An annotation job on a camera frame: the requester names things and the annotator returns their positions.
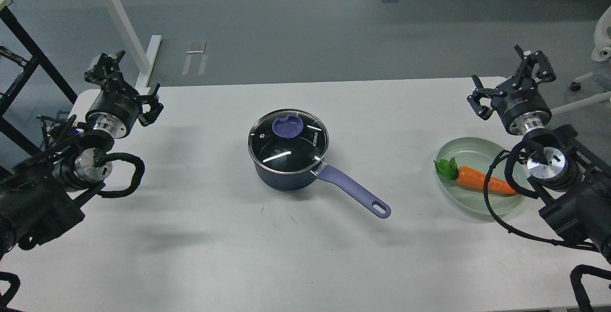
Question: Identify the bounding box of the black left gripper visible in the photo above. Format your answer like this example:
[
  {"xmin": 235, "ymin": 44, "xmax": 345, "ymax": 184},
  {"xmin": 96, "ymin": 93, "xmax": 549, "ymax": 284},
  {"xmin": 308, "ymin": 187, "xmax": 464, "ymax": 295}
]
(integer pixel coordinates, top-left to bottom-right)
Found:
[{"xmin": 85, "ymin": 50, "xmax": 164, "ymax": 139}]

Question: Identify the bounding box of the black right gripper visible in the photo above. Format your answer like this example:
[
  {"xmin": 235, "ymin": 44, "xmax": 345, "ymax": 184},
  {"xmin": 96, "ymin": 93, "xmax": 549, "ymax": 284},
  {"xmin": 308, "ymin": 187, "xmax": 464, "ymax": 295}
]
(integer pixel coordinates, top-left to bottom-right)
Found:
[{"xmin": 467, "ymin": 45, "xmax": 557, "ymax": 135}]

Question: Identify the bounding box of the glass pot lid purple knob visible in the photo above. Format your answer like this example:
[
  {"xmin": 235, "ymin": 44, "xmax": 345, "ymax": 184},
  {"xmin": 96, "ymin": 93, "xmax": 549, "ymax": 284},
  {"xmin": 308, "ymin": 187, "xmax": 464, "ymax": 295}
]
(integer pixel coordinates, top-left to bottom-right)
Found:
[{"xmin": 248, "ymin": 109, "xmax": 329, "ymax": 175}]

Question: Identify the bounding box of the dark blue saucepan purple handle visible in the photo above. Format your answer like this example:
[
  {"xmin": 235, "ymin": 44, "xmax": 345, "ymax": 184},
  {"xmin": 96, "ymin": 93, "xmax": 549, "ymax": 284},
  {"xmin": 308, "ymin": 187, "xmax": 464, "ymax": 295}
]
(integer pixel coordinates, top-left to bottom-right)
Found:
[{"xmin": 253, "ymin": 155, "xmax": 391, "ymax": 219}]

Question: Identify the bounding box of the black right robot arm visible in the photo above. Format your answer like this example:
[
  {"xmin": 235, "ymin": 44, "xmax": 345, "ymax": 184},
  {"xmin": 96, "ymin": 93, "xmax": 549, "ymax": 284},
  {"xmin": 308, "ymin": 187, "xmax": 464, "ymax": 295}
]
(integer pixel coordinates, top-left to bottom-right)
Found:
[{"xmin": 467, "ymin": 45, "xmax": 611, "ymax": 261}]

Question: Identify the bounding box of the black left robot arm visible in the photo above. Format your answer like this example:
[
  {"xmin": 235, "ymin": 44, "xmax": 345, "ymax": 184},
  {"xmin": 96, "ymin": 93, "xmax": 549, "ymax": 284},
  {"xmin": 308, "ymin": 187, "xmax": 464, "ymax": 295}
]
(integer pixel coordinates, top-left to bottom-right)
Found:
[{"xmin": 0, "ymin": 51, "xmax": 164, "ymax": 255}]

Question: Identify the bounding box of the pale green glass plate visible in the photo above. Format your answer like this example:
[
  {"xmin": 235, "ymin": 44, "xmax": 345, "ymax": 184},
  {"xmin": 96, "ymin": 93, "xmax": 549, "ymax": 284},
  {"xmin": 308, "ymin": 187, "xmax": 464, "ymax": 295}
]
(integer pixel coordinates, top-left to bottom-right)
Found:
[{"xmin": 435, "ymin": 137, "xmax": 525, "ymax": 216}]

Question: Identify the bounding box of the white office chair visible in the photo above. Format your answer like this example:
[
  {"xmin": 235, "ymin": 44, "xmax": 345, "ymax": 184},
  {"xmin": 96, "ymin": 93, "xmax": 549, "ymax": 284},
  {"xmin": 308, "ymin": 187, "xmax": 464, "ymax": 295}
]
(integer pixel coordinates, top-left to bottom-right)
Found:
[{"xmin": 552, "ymin": 7, "xmax": 611, "ymax": 115}]

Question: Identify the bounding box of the black metal rack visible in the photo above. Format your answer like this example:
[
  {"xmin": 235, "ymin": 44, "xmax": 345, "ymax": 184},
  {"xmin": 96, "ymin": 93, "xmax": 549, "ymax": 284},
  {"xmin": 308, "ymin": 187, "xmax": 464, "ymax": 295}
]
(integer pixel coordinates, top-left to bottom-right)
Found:
[{"xmin": 0, "ymin": 0, "xmax": 77, "ymax": 156}]

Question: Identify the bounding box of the orange toy carrot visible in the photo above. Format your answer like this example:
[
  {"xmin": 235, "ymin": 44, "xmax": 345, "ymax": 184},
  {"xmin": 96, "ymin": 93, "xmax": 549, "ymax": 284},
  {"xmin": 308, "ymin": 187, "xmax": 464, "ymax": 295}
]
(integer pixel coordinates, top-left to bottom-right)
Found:
[{"xmin": 433, "ymin": 157, "xmax": 517, "ymax": 196}]

